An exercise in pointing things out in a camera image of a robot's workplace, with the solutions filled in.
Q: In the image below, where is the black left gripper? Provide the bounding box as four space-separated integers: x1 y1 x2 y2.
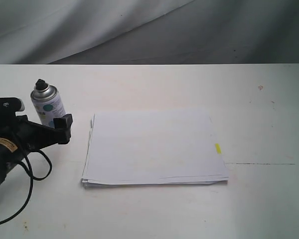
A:
0 97 73 154

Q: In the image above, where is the white spray paint can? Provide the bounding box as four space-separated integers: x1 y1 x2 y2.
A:
30 79 66 128

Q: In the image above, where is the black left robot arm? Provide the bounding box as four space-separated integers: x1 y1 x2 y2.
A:
0 97 73 185

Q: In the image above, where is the white backdrop cloth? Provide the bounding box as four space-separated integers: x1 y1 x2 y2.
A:
0 0 299 64

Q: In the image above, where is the white paper stack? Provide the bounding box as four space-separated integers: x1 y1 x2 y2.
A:
82 108 229 187

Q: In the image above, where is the yellow sticky tab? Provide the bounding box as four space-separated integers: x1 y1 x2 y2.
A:
215 143 222 154

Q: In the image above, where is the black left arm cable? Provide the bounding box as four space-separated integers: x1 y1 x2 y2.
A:
0 129 52 226

